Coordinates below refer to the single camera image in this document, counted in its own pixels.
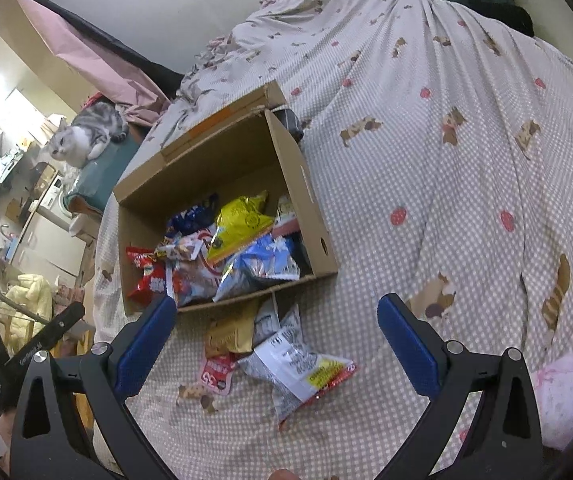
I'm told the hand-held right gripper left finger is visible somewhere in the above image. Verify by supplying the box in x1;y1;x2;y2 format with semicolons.
9;294;178;480

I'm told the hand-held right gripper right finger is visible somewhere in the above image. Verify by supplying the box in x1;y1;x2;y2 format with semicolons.
377;292;550;480

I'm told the red white blue snack bag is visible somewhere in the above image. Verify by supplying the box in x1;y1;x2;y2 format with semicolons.
166;240;228;309

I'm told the light blue snack bag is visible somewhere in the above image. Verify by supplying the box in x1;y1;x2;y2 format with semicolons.
214;235;301;304

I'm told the yellow snack bag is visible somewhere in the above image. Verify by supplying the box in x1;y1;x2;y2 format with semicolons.
207;191;275;266

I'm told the brown cardboard box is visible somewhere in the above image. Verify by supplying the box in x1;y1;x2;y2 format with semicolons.
112;80;340;314

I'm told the pale yellow cloth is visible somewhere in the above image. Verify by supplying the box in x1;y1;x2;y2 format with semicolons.
4;272;55;357

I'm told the pink red snack packet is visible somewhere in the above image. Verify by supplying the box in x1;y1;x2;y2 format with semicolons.
199;352;240;397

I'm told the white cabinet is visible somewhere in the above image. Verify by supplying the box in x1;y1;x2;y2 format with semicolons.
16;210;90;282

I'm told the gold brown snack packet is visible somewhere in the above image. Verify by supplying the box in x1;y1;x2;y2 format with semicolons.
204;300;260;359

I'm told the cookie print snack bag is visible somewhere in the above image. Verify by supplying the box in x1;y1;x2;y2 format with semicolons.
155;234;203;262

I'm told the large silver snack bag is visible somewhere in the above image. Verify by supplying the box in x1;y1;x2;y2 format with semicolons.
239;329;358;432

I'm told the small silver snack packet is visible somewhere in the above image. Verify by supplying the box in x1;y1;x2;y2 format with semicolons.
279;304;303;341
254;296;281;346

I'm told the white washing machine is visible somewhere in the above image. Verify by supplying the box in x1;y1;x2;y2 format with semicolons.
41;180;75;227

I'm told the dark blue snack bag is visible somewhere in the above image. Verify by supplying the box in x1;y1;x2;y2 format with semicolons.
166;195;220;237

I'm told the pink cloth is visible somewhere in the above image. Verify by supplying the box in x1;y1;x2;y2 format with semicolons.
531;352;573;452

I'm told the dotted printed blanket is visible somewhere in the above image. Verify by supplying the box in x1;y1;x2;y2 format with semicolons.
91;0;573;480

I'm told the teal cushion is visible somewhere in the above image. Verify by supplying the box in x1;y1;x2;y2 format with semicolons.
64;135;143;212

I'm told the grey white cat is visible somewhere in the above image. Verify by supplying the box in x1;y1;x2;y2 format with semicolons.
49;102;130;167

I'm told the dark round object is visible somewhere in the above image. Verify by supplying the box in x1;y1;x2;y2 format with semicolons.
272;107;305;142

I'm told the pink sheet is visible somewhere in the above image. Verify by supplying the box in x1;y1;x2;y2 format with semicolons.
11;0;173;127

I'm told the black cloth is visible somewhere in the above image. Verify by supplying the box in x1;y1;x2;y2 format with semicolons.
467;0;536;37

